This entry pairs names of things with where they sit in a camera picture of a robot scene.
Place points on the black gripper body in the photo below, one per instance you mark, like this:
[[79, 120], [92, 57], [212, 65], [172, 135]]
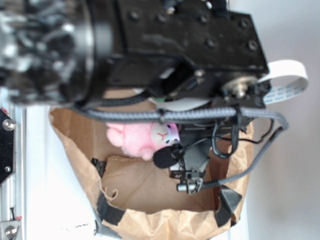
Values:
[[173, 50]]

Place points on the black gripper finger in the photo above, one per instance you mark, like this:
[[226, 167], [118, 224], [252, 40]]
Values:
[[197, 142]]

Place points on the pink plush bunny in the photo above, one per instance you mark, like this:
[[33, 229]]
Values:
[[142, 140]]

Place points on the foil wrapped robot arm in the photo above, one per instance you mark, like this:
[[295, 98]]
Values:
[[42, 61]]

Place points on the black foam microphone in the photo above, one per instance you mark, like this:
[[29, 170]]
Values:
[[167, 156]]

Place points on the brown paper bag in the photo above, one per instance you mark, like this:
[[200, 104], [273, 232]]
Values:
[[136, 199]]

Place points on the black metal bracket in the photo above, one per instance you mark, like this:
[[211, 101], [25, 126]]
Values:
[[7, 146]]

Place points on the aluminium frame rail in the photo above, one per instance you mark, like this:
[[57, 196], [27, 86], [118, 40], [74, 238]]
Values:
[[13, 191]]

